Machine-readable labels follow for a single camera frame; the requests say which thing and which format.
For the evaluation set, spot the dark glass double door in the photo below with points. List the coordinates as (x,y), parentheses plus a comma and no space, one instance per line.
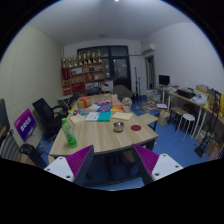
(118,68)

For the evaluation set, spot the orange book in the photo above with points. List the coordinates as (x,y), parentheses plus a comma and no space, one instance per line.
(117,108)

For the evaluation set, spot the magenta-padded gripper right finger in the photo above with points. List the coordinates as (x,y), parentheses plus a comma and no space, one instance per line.
(165,165)

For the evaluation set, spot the dark ribbed-back chair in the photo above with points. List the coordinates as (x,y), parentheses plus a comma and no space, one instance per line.
(8,148)

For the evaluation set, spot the black step ladder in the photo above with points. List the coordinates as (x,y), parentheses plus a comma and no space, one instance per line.
(206,136)

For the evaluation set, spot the flat round red coaster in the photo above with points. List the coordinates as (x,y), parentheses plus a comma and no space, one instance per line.
(136,127)

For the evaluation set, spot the pink packet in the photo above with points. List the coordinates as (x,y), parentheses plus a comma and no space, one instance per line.
(102,103)

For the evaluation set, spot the black printer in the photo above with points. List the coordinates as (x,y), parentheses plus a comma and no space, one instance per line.
(185,93)

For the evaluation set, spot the beige paper envelope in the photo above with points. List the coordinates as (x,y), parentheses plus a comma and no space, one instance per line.
(122,115)

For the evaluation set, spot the black tripod stand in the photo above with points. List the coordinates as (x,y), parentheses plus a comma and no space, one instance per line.
(135,81)

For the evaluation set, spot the small steel cup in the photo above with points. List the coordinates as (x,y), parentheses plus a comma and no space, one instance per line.
(118,127)

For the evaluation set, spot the purple sign board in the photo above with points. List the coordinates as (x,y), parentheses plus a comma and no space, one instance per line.
(25,125)

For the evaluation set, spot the pile of books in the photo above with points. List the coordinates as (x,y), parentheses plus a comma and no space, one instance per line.
(151,98)

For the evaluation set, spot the blue and red book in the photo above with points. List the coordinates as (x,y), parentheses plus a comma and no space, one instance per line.
(104,108)

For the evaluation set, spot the black office chair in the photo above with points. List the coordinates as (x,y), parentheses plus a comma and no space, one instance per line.
(46,115)

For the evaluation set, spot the pale yellow notebook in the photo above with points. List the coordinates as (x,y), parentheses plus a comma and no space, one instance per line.
(76,119)

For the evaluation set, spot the black computer monitor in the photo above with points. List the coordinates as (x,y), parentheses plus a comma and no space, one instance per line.
(164,80)

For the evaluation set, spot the gift box with red ribbon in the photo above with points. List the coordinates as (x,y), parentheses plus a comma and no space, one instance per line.
(84,103)

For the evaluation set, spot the small wooden side table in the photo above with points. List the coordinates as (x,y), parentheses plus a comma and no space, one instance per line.
(147,118)

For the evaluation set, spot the flower bouquet in pot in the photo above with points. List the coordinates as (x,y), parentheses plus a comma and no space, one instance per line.
(127,103)

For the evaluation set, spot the white round stool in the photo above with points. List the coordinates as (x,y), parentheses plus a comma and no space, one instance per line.
(188,117)

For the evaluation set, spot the wooden shelf unit with trophies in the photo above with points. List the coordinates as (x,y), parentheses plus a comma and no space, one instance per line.
(81,78)

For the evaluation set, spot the grey upholstered chair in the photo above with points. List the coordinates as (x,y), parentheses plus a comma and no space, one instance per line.
(122,91)

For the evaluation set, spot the wooden stool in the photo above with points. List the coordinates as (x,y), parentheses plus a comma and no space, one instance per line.
(176,111)

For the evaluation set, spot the long wooden wall desk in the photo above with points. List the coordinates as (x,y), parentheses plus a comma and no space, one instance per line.
(186,100)

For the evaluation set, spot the standing printed card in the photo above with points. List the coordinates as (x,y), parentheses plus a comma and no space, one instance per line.
(114,99)

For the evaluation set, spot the small white table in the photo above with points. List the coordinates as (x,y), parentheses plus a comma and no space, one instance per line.
(65,97)

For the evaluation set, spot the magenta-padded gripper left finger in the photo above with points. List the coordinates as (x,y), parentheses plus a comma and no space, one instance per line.
(56,168)

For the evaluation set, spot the brown paper bag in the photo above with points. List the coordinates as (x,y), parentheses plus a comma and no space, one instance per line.
(163,118)

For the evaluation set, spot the green tea plastic bottle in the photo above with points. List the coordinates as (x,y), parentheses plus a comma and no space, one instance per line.
(69,133)

